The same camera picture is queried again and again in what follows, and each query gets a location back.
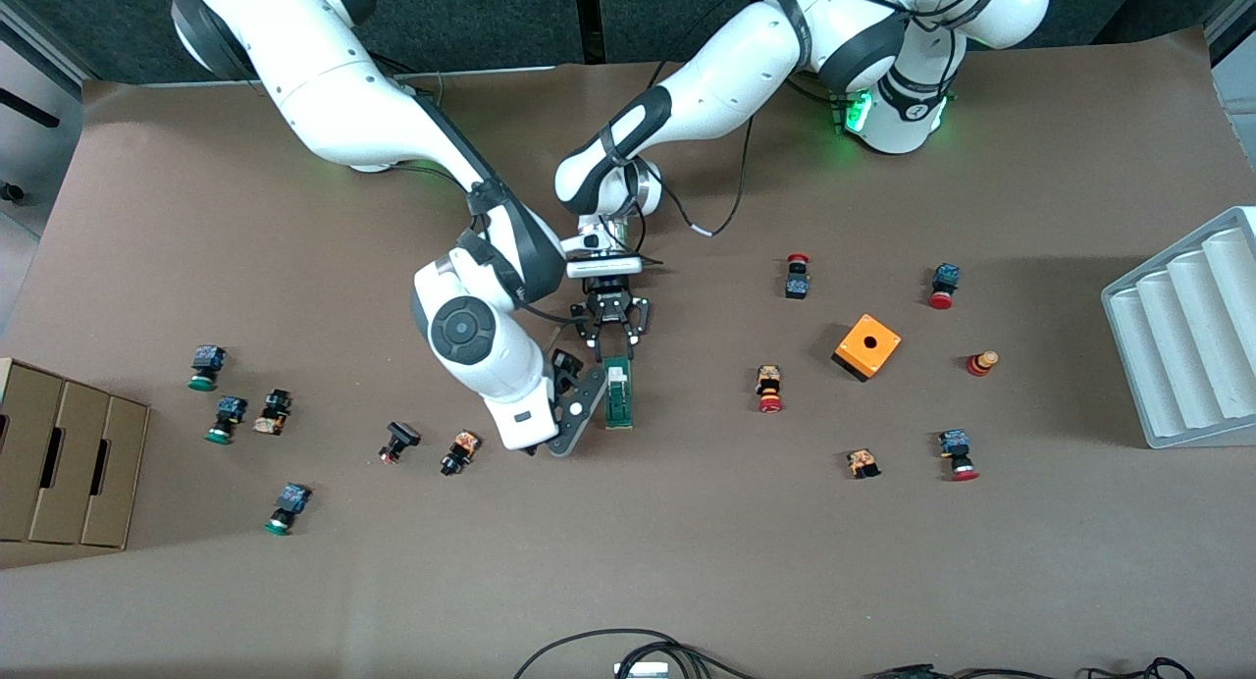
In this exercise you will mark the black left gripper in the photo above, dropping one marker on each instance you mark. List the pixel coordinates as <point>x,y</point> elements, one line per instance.
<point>610,313</point>

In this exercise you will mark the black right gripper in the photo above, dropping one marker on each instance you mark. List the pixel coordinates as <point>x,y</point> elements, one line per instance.
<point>570,364</point>

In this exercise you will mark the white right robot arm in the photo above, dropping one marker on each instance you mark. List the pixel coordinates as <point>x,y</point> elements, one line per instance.
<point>334,100</point>

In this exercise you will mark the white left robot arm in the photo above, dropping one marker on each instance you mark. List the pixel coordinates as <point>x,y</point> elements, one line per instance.
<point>726,71</point>

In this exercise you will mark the red mushroom button orange block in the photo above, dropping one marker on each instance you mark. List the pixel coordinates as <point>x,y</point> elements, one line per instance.
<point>769,388</point>

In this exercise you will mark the red mushroom button black block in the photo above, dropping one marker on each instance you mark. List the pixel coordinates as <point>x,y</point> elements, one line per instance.
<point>797,279</point>

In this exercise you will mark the black square button red base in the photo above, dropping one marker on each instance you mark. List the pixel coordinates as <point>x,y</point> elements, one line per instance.
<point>397,441</point>

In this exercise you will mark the green push button blue block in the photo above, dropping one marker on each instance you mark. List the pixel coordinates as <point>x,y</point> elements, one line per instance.
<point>287,508</point>
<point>226,419</point>
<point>206,367</point>

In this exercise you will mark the red mushroom button blue block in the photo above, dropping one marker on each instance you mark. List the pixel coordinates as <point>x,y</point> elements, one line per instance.
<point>957,454</point>
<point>943,286</point>

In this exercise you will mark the red yellow button cap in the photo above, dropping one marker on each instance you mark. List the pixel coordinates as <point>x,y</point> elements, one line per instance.
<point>981,363</point>

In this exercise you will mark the brown cardboard divider box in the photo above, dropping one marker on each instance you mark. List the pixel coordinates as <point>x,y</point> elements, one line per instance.
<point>69,473</point>

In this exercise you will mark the grey ribbed plastic tray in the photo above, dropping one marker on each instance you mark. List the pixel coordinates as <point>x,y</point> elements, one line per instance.
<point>1187,345</point>

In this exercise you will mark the grey metal cabinet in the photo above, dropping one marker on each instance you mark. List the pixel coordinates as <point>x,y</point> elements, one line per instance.
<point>29,159</point>

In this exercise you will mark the black selector switch orange block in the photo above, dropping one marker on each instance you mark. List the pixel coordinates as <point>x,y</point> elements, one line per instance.
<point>459,452</point>

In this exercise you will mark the orange button enclosure box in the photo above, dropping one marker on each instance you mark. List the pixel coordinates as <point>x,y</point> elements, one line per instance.
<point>867,346</point>

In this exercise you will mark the black vertical post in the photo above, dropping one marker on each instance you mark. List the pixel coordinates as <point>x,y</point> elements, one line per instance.
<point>589,17</point>

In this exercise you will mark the grey metal frame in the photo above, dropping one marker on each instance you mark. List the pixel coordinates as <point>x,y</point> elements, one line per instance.
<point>1238,51</point>

